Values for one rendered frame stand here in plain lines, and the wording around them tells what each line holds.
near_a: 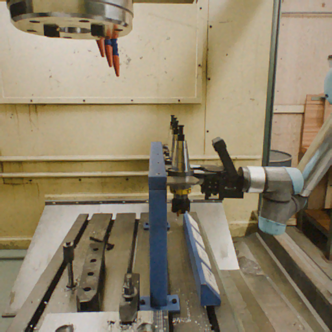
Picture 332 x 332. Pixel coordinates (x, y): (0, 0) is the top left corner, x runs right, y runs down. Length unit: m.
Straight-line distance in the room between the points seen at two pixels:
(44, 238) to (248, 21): 1.33
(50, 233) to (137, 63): 0.87
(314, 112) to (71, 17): 3.01
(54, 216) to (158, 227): 0.95
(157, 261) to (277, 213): 0.36
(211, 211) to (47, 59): 1.04
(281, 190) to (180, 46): 0.86
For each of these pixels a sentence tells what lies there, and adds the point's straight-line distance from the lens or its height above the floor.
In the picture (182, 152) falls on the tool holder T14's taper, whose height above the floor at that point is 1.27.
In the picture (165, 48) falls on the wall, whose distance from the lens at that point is 1.46.
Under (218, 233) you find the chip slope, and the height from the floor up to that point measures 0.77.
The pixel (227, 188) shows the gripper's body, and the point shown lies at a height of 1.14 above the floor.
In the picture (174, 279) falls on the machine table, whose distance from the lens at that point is 0.89.
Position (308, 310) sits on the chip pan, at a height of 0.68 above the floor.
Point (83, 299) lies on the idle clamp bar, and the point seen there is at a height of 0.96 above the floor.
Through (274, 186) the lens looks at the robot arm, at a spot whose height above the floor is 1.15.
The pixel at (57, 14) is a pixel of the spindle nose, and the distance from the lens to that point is 0.39.
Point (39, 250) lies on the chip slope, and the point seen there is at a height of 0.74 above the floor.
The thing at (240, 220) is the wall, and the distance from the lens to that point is 1.65.
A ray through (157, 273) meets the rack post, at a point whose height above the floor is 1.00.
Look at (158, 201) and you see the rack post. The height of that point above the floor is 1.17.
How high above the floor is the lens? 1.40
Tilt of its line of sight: 13 degrees down
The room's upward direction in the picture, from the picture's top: straight up
